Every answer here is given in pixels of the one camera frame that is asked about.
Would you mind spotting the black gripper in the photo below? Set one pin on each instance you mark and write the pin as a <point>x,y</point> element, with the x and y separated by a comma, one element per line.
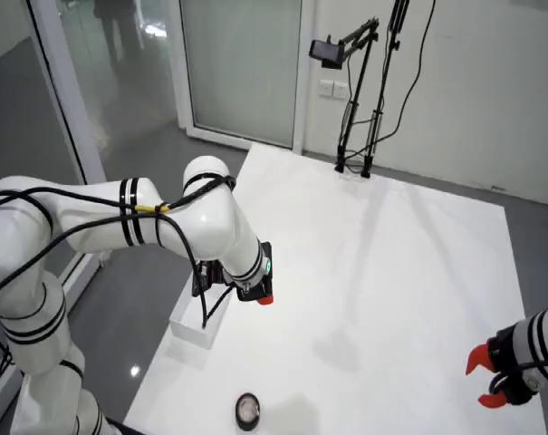
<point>268,285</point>
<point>513,385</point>

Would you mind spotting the black electrical tape roll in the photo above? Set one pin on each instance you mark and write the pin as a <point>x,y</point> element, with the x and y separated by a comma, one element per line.
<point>243,421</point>

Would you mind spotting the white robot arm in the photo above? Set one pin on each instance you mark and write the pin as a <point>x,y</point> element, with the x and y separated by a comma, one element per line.
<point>201,226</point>
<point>545,335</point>

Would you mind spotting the white rectangular bin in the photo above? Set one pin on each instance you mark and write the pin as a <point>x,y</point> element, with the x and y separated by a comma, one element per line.
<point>187,328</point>

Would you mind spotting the frosted glass door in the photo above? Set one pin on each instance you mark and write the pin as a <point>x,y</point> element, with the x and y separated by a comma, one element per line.
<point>242,63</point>

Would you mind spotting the black straight stand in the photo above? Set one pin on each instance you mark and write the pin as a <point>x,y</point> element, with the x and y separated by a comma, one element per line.
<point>384,81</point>

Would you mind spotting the dark-clothed person behind glass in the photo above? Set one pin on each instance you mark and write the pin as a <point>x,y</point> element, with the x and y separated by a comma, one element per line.
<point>117,31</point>

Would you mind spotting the white wall switch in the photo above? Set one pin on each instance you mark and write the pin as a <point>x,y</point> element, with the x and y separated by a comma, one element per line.
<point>326,88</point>

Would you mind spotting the white wall socket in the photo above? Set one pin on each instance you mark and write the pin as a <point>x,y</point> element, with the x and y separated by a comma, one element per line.
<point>340,90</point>

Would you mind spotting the black camera on boom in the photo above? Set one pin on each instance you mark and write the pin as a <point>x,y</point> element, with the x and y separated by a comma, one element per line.
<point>325,51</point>

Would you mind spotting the glass partition white frame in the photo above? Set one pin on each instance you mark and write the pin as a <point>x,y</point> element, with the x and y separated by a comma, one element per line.
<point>51,77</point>

